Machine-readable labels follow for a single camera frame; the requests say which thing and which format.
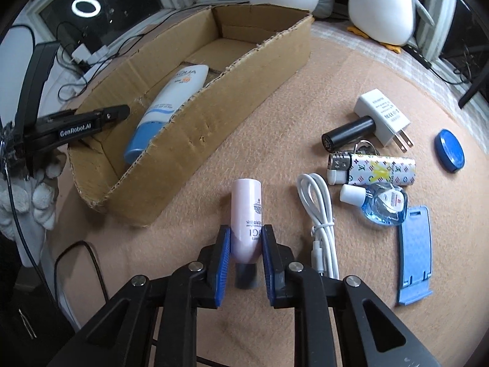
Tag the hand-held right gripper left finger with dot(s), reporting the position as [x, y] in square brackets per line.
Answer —
[220, 271]

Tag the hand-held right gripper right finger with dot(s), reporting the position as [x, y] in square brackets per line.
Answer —
[268, 271]

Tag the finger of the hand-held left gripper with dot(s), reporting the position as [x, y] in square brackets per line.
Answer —
[110, 115]

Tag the pink cosmetic bottle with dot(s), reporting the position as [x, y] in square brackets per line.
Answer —
[246, 218]

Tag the cardboard box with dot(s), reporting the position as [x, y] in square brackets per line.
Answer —
[229, 95]

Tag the blue eye drop bottle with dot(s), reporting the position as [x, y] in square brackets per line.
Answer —
[386, 204]

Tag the patterned white lighter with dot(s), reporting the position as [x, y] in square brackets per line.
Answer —
[374, 168]

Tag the white charger plug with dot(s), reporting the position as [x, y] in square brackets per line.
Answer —
[382, 112]

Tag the blue round lid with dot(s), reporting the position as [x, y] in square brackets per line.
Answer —
[450, 151]

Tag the person's left hand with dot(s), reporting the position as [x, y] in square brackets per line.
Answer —
[38, 198]

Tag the white and blue sunscreen tube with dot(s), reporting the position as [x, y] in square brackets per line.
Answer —
[168, 107]

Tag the white power strip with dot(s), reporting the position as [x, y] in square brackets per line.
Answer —
[86, 55]

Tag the peach felt blanket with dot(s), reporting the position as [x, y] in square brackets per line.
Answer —
[290, 153]

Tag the black cylinder tube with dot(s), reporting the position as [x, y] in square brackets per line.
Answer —
[347, 133]

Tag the checked white bedsheet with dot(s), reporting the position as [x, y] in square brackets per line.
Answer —
[428, 80]

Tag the black usb hub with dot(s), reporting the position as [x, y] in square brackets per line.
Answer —
[420, 56]

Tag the black tripod stand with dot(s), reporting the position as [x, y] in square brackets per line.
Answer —
[472, 84]

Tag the small grey penguin plush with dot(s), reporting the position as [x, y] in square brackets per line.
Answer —
[382, 4]

